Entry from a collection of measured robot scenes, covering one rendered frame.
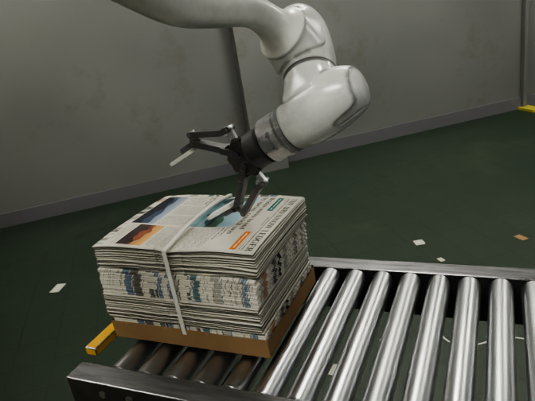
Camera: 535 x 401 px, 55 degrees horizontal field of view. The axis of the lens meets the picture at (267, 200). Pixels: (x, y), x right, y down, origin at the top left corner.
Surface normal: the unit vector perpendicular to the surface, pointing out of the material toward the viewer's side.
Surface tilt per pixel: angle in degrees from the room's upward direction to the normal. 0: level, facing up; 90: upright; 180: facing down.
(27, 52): 90
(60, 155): 90
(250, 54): 90
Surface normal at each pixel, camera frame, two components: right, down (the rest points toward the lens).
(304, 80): -0.60, -0.44
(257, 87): 0.26, 0.31
